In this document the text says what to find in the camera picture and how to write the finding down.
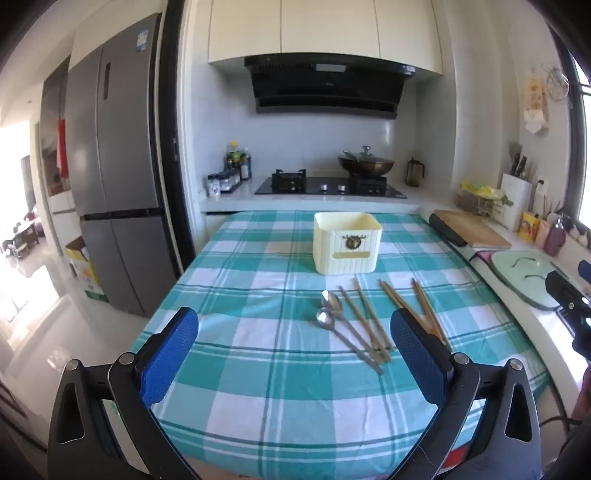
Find cardboard box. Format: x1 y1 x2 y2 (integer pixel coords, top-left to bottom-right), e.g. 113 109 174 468
65 235 109 303

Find hanging wall calendar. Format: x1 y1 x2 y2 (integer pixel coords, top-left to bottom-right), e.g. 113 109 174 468
524 76 552 134

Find pale green lid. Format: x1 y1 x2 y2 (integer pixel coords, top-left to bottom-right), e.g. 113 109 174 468
490 249 573 310

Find green checked tablecloth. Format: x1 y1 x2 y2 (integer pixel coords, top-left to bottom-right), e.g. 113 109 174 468
139 210 552 478

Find white knife block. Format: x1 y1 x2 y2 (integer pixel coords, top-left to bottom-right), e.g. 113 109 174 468
501 143 534 232

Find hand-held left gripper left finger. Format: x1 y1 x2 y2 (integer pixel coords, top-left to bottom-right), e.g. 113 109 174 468
47 307 201 480

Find wok with glass lid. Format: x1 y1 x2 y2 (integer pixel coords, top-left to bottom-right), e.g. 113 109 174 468
337 146 397 178

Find cream utensil holder box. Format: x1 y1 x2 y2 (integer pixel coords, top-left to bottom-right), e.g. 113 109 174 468
313 211 383 276

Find hanging wire trivet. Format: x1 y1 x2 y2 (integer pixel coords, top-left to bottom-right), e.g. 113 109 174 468
542 65 570 100

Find red cloth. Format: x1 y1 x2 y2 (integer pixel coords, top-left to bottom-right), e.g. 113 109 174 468
55 119 70 172

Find rack of spice jars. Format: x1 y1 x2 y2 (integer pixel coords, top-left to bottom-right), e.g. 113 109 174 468
207 170 241 198

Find metal spoon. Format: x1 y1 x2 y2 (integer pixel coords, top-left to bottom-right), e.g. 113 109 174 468
322 290 392 363
316 309 385 376

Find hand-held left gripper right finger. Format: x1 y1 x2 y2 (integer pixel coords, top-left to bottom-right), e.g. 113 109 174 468
390 307 543 480

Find black gas cooktop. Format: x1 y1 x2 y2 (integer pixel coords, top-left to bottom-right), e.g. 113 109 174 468
254 168 408 200

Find grey refrigerator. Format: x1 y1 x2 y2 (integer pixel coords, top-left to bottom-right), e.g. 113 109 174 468
65 13 182 319

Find yellow packet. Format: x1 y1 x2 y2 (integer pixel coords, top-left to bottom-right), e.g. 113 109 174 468
521 211 541 241

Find pink soap bottle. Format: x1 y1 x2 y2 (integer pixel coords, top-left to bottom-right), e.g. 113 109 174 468
545 217 568 257

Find cream wall cabinets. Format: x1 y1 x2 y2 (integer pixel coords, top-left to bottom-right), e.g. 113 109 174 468
208 0 445 77

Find wire basket with vegetables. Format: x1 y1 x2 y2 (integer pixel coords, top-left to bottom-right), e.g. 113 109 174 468
457 180 514 217

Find wooden cutting board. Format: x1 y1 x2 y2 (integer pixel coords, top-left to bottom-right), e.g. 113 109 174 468
431 210 512 250

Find black range hood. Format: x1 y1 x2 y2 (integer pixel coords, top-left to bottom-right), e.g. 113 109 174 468
244 54 416 121

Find black pad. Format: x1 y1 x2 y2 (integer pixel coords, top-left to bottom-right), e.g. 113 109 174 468
428 213 467 247

